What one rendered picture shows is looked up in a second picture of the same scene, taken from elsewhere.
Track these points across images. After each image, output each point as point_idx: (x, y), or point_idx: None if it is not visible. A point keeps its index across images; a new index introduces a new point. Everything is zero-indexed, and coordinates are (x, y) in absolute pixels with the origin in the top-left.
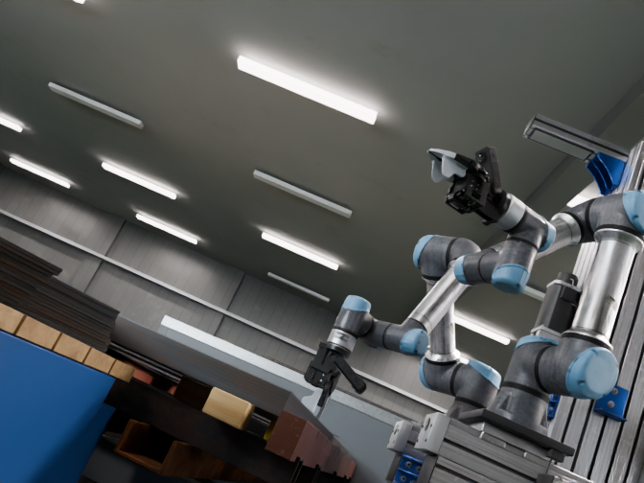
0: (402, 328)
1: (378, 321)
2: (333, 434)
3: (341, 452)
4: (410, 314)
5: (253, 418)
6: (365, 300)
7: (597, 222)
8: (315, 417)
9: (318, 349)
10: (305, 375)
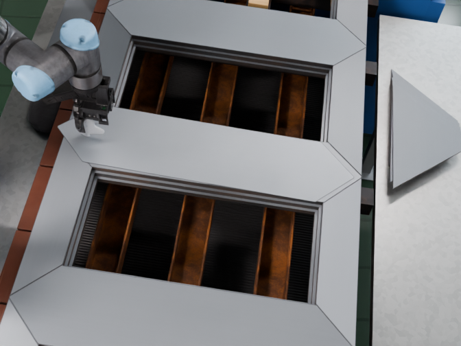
0: (14, 27)
1: (42, 49)
2: (63, 132)
3: (52, 128)
4: (2, 20)
5: None
6: (72, 19)
7: None
8: (104, 14)
9: (108, 88)
10: (114, 99)
